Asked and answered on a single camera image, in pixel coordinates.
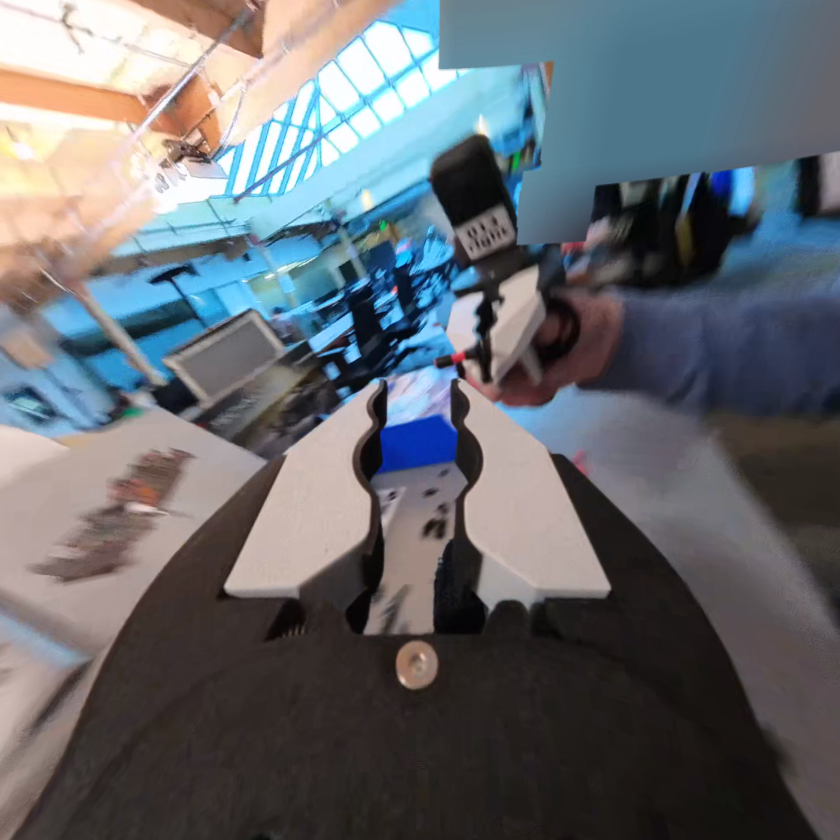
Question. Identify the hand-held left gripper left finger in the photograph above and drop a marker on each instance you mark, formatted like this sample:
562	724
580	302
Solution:
302	525

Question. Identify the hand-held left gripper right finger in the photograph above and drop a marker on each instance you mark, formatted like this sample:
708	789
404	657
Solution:
538	525

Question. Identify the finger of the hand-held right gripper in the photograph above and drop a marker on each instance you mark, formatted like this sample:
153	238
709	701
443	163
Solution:
518	321
464	321

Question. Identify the red lego pin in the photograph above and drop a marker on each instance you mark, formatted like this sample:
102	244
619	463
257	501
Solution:
457	356

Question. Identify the person's right forearm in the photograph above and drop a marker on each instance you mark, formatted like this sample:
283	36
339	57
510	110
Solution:
722	341

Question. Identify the person's right hand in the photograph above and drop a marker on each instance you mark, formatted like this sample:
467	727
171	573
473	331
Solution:
590	341

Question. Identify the cluster of dark grey pieces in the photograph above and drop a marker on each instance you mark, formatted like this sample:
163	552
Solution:
436	525

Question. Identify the dark printed cardboard box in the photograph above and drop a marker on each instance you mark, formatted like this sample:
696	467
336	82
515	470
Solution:
275	413

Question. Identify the blue storage bin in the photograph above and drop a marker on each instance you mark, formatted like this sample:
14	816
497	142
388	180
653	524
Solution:
413	446

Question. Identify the framed screen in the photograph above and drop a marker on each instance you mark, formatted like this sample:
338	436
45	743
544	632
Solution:
223	354

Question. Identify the open instruction booklet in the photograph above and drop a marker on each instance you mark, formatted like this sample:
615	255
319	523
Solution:
98	472

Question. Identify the black floor lamp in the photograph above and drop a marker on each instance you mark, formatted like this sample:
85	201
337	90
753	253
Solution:
172	274

